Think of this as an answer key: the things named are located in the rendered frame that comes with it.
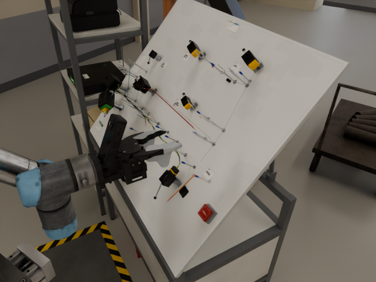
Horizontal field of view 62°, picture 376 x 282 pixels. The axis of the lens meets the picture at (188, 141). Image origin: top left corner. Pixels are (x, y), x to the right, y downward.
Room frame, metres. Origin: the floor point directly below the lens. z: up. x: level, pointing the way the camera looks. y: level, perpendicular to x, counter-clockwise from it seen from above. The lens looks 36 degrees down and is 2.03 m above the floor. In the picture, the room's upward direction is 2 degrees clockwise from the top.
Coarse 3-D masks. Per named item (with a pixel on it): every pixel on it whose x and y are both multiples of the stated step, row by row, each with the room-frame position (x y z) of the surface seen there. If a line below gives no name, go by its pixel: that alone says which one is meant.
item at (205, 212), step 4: (204, 204) 0.85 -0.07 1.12; (204, 208) 0.84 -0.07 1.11; (208, 208) 0.83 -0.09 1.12; (200, 212) 0.83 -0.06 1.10; (204, 212) 0.82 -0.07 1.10; (208, 212) 0.82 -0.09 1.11; (212, 212) 0.81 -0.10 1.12; (200, 216) 0.82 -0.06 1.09; (204, 216) 0.81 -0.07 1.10; (208, 216) 0.80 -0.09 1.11; (204, 220) 0.80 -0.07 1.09
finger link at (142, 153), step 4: (140, 152) 0.56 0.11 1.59; (144, 152) 0.56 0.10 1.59; (148, 152) 0.56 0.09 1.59; (152, 152) 0.56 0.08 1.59; (156, 152) 0.57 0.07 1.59; (160, 152) 0.57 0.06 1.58; (132, 156) 0.57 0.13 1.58; (136, 156) 0.55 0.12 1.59; (140, 156) 0.55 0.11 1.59; (144, 156) 0.55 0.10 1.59; (148, 156) 0.56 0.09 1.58; (152, 156) 0.56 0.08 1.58; (140, 160) 0.55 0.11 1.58; (144, 160) 0.55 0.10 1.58
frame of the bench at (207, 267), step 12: (108, 192) 1.62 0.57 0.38; (108, 204) 1.68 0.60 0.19; (264, 204) 1.16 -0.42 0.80; (120, 216) 1.40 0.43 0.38; (276, 228) 1.01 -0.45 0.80; (252, 240) 0.93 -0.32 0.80; (264, 240) 0.94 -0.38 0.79; (228, 252) 0.86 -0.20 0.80; (240, 252) 0.86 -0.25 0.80; (276, 252) 1.00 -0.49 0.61; (204, 264) 0.80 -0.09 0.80; (216, 264) 0.80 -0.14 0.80; (192, 276) 0.74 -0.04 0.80; (264, 276) 0.99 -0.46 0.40
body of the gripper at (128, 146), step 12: (120, 144) 0.60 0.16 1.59; (132, 144) 0.60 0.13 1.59; (96, 156) 0.54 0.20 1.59; (120, 156) 0.56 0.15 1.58; (96, 168) 0.52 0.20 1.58; (108, 168) 0.54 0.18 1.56; (120, 168) 0.56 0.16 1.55; (132, 168) 0.56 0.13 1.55; (144, 168) 0.57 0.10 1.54; (108, 180) 0.53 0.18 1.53
